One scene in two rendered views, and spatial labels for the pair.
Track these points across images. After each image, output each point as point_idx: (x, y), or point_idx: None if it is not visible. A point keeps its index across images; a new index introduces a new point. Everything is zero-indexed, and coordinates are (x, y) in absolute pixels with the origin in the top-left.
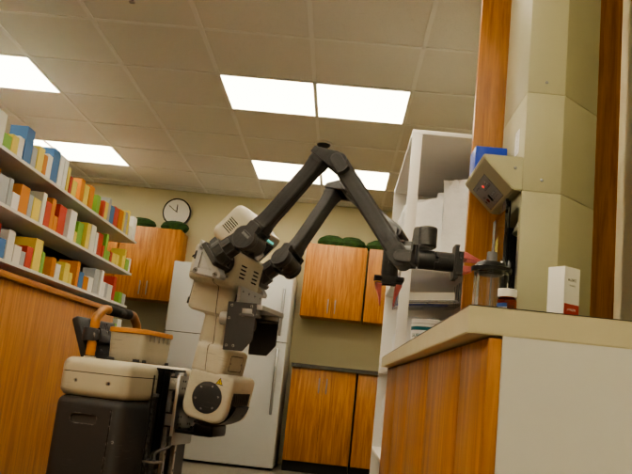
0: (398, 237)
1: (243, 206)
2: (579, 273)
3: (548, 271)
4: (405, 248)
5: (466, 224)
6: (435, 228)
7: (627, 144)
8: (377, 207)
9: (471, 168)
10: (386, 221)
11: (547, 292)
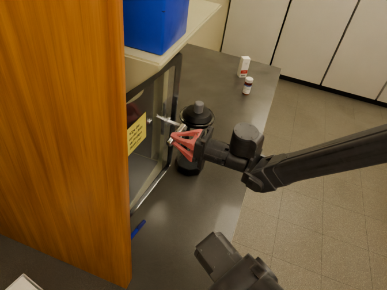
0: (279, 154)
1: None
2: (241, 57)
3: (250, 60)
4: (266, 156)
5: (123, 154)
6: (239, 123)
7: None
8: (327, 141)
9: (175, 27)
10: (304, 148)
11: (248, 66)
